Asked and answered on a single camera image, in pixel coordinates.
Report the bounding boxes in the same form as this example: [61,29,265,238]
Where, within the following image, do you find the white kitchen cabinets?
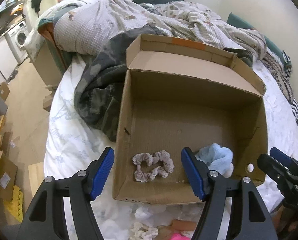
[0,35,18,84]

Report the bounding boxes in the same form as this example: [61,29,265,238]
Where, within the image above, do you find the cardboard boxes on floor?
[0,82,19,203]

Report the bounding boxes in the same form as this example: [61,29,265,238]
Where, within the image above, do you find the camouflage jacket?
[74,23,166,142]

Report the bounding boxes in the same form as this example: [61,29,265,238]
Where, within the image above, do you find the black hanging garment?
[31,0,42,14]

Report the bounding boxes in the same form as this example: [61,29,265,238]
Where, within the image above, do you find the white washing machine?
[5,20,29,65]

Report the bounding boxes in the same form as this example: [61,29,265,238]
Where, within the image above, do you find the white checked bear duvet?
[24,0,267,61]

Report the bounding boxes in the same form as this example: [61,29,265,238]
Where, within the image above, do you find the pink rubber duck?
[170,233,190,240]

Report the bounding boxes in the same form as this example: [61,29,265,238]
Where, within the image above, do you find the yellow egg tray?
[3,185,23,223]

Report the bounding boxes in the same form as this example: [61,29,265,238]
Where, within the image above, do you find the peach silicone tube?
[158,219,197,235]

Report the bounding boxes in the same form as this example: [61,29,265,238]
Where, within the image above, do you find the open cardboard box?
[112,34,268,205]

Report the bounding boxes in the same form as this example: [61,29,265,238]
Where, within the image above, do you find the patterned knit blanket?
[261,48,298,125]

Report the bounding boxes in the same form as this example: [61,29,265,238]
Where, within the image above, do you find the white knotted cloth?
[134,205,166,222]

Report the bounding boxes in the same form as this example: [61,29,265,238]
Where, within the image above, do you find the light blue fluffy plush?
[195,143,233,178]

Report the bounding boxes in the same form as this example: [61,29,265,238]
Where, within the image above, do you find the pale pink lace scrunchie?
[132,150,174,183]

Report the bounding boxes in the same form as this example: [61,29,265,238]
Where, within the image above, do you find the wooden bed frame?
[29,22,70,91]

